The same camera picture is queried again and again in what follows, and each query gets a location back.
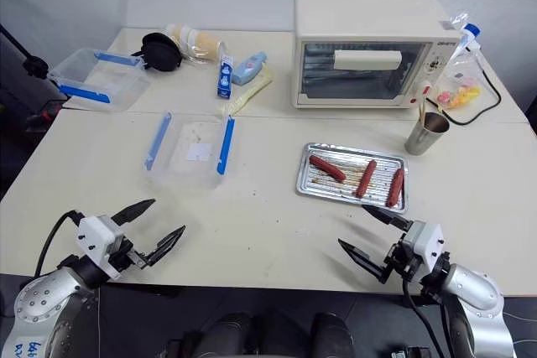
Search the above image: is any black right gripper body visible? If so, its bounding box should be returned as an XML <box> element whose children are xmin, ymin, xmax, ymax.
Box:
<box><xmin>382</xmin><ymin>237</ymin><xmax>425</xmax><ymax>287</ymax></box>

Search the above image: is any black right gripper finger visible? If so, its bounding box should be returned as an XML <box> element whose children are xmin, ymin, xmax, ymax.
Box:
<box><xmin>337</xmin><ymin>239</ymin><xmax>392</xmax><ymax>285</ymax></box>
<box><xmin>362</xmin><ymin>205</ymin><xmax>413</xmax><ymax>232</ymax></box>

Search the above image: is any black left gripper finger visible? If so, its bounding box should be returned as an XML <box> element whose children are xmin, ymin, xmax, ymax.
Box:
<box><xmin>134</xmin><ymin>225</ymin><xmax>187</xmax><ymax>270</ymax></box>
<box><xmin>110</xmin><ymin>199</ymin><xmax>157</xmax><ymax>227</ymax></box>

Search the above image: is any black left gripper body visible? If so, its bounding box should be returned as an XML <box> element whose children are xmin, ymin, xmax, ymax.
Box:
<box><xmin>107</xmin><ymin>236</ymin><xmax>149</xmax><ymax>281</ymax></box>

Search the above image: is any red sausage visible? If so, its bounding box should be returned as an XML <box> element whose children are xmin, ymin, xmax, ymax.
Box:
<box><xmin>386</xmin><ymin>168</ymin><xmax>405</xmax><ymax>208</ymax></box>
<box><xmin>355</xmin><ymin>159</ymin><xmax>378</xmax><ymax>199</ymax></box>
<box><xmin>309</xmin><ymin>155</ymin><xmax>347</xmax><ymax>182</ymax></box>

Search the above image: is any clear box with blue clips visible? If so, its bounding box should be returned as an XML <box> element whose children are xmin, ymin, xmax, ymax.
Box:
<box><xmin>143</xmin><ymin>111</ymin><xmax>238</xmax><ymax>190</ymax></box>
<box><xmin>46</xmin><ymin>47</ymin><xmax>151</xmax><ymax>112</ymax></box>

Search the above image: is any silver metal baking tray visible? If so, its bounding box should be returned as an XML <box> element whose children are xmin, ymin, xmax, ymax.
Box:
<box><xmin>295</xmin><ymin>143</ymin><xmax>410</xmax><ymax>213</ymax></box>

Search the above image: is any dark rounded shape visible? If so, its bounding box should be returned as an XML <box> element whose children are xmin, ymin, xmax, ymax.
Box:
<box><xmin>310</xmin><ymin>311</ymin><xmax>354</xmax><ymax>358</ymax></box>
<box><xmin>167</xmin><ymin>311</ymin><xmax>262</xmax><ymax>358</ymax></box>

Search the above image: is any stainless steel cup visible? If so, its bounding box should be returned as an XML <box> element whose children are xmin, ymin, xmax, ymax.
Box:
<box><xmin>404</xmin><ymin>112</ymin><xmax>451</xmax><ymax>156</ymax></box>

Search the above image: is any black and red device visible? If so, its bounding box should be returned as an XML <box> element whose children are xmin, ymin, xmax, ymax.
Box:
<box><xmin>23</xmin><ymin>99</ymin><xmax>65</xmax><ymax>132</ymax></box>

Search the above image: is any clear plastic bag of candy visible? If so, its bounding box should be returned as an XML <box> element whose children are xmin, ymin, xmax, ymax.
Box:
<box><xmin>435</xmin><ymin>12</ymin><xmax>484</xmax><ymax>112</ymax></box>

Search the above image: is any black round zip case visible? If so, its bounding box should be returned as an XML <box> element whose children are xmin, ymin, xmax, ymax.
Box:
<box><xmin>132</xmin><ymin>32</ymin><xmax>184</xmax><ymax>73</ymax></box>

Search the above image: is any blue and white carton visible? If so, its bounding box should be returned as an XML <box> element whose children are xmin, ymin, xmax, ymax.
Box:
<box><xmin>216</xmin><ymin>54</ymin><xmax>235</xmax><ymax>100</ymax></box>

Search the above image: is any yellow brush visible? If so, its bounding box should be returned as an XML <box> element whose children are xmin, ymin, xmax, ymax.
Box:
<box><xmin>217</xmin><ymin>66</ymin><xmax>276</xmax><ymax>118</ymax></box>

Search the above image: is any black stand clamp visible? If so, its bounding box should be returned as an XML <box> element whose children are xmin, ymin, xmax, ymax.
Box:
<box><xmin>0</xmin><ymin>24</ymin><xmax>50</xmax><ymax>79</ymax></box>

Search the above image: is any plastic-wrapped beige stack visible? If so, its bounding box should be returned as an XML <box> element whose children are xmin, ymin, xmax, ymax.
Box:
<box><xmin>163</xmin><ymin>23</ymin><xmax>230</xmax><ymax>67</ymax></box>

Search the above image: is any light blue bottle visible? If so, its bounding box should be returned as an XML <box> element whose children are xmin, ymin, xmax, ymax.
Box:
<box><xmin>232</xmin><ymin>51</ymin><xmax>269</xmax><ymax>86</ymax></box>

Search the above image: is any cream toaster oven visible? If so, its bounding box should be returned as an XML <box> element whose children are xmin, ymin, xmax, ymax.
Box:
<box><xmin>293</xmin><ymin>0</ymin><xmax>462</xmax><ymax>111</ymax></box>

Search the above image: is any white bottle with blue cap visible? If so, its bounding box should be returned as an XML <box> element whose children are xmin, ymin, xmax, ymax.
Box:
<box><xmin>460</xmin><ymin>22</ymin><xmax>482</xmax><ymax>48</ymax></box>

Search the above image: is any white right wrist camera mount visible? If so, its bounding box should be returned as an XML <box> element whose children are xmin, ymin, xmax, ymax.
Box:
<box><xmin>401</xmin><ymin>220</ymin><xmax>446</xmax><ymax>282</ymax></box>

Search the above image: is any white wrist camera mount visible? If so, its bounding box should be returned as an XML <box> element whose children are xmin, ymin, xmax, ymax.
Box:
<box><xmin>75</xmin><ymin>214</ymin><xmax>123</xmax><ymax>282</ymax></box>
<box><xmin>401</xmin><ymin>220</ymin><xmax>446</xmax><ymax>282</ymax></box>

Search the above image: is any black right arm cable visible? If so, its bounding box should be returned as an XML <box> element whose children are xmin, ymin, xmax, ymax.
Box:
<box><xmin>400</xmin><ymin>274</ymin><xmax>451</xmax><ymax>358</ymax></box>

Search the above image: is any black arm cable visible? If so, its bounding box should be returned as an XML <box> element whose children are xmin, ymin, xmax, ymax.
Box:
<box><xmin>400</xmin><ymin>274</ymin><xmax>451</xmax><ymax>358</ymax></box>
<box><xmin>34</xmin><ymin>210</ymin><xmax>83</xmax><ymax>278</ymax></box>

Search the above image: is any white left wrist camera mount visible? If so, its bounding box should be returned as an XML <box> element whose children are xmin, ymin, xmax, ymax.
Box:
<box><xmin>75</xmin><ymin>214</ymin><xmax>123</xmax><ymax>282</ymax></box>

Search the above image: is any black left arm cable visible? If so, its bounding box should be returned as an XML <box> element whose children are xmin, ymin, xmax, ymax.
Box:
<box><xmin>34</xmin><ymin>210</ymin><xmax>83</xmax><ymax>278</ymax></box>

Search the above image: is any black oven power cable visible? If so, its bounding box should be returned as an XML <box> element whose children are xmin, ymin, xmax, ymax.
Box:
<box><xmin>438</xmin><ymin>58</ymin><xmax>503</xmax><ymax>127</ymax></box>

